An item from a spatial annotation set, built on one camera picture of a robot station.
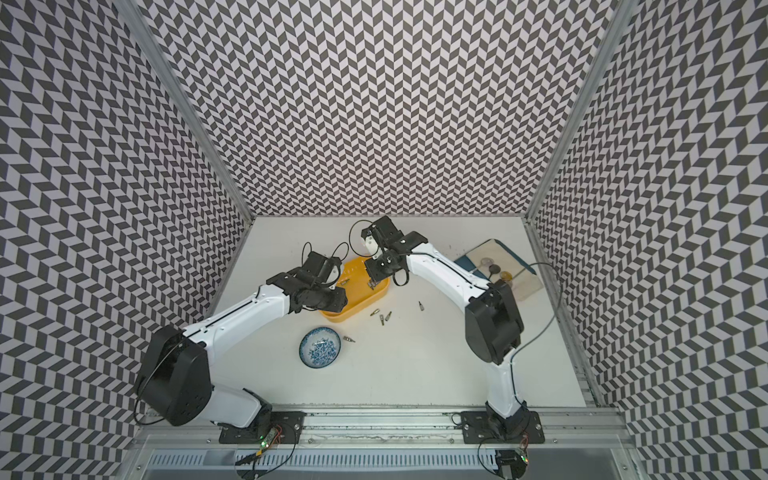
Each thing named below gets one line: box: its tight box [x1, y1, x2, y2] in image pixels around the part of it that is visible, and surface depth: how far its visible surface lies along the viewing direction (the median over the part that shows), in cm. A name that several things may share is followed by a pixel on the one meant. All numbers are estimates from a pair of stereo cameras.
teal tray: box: [454, 238, 537, 283], surface depth 107 cm
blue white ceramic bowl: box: [299, 326, 341, 369], surface depth 86 cm
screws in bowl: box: [308, 338, 336, 365], surface depth 86 cm
